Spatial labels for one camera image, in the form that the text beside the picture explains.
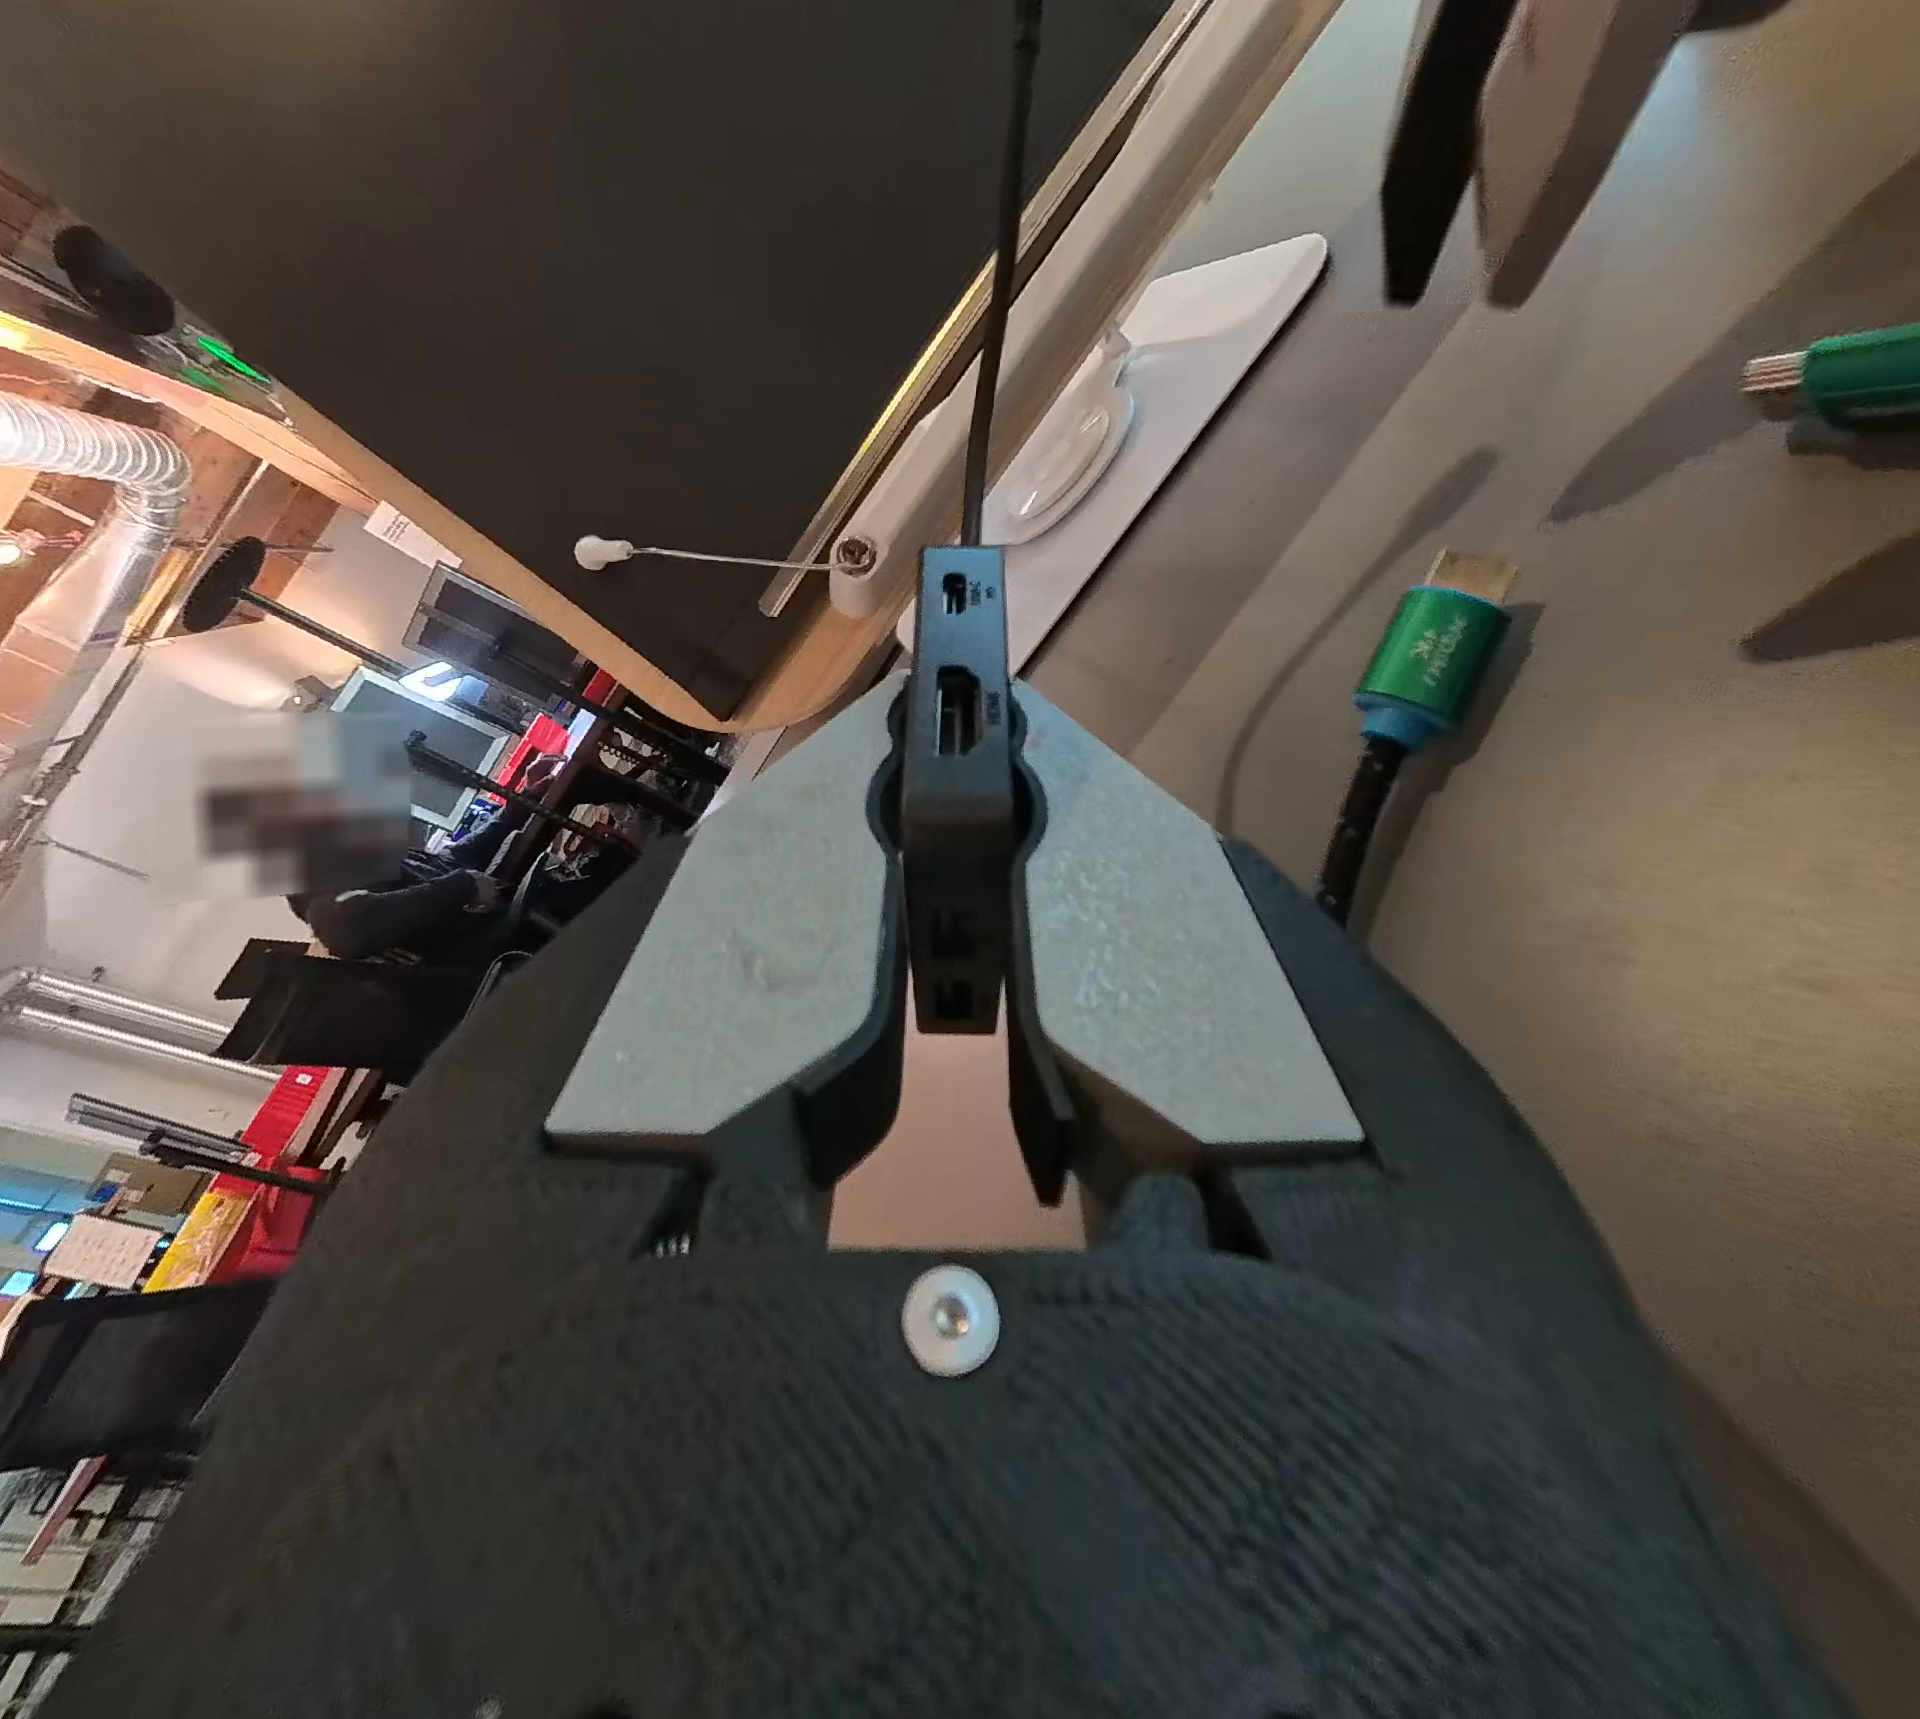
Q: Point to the white tethered pin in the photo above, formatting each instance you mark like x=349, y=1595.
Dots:
x=600, y=554

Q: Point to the silver ventilation duct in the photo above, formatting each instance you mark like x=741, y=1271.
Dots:
x=89, y=444

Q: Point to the black shelving rack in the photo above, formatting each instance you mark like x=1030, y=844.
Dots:
x=631, y=773

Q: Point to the red cabinet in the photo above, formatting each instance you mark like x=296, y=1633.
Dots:
x=300, y=1134

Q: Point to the black disc lamp on pole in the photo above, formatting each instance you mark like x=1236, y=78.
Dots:
x=223, y=579

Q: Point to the black screen with tan frame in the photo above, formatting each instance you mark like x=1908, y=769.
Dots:
x=525, y=173

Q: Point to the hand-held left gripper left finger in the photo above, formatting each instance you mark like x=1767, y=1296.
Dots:
x=722, y=982

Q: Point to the black USB hub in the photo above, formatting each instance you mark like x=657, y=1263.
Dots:
x=953, y=819

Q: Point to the round black lamp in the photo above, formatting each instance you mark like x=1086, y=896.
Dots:
x=112, y=281

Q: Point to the black mesh chair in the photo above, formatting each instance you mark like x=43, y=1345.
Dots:
x=122, y=1374

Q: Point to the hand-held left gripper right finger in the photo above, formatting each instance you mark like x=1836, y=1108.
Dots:
x=1183, y=982

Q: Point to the black office chair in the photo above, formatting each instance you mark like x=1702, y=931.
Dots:
x=345, y=1014

